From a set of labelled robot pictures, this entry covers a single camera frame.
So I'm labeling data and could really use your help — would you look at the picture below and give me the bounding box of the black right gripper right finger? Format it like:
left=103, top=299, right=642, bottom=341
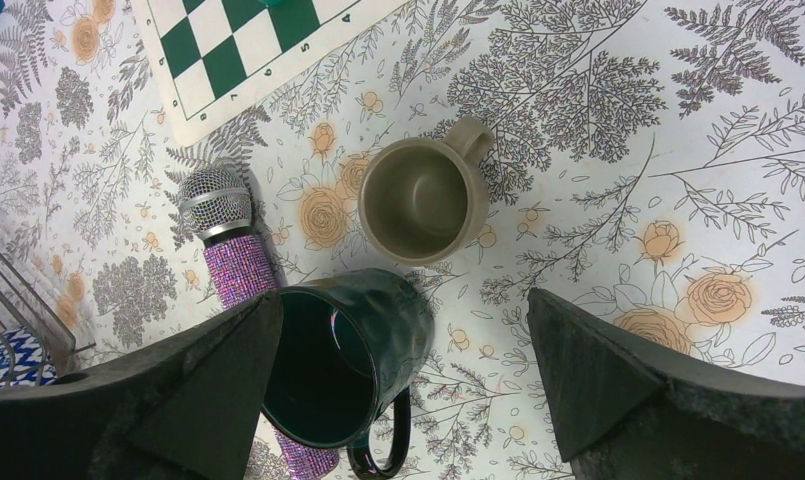
left=527, top=289, right=805, bottom=479

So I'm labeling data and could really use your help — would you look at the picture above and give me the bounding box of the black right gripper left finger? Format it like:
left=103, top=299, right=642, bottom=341
left=0, top=292, right=283, bottom=479

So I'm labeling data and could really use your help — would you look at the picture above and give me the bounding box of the dark green mug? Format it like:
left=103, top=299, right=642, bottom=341
left=262, top=268, right=434, bottom=479

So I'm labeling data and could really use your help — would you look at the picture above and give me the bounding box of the cream ceramic cup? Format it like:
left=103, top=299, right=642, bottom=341
left=357, top=117, right=495, bottom=266

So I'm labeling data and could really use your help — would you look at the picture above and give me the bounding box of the blue white patterned bowl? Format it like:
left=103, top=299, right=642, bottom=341
left=0, top=327, right=58, bottom=389

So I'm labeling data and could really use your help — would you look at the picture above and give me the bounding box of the purple glitter microphone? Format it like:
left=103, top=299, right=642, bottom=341
left=177, top=166, right=341, bottom=480

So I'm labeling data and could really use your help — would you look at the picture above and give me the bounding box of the floral tablecloth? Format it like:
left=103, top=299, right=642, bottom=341
left=0, top=1, right=805, bottom=479

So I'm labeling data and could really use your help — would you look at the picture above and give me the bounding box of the green white chessboard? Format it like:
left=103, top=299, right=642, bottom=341
left=131, top=0, right=402, bottom=147

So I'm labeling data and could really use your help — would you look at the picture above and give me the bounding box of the black wire dish rack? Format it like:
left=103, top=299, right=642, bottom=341
left=0, top=251, right=95, bottom=380

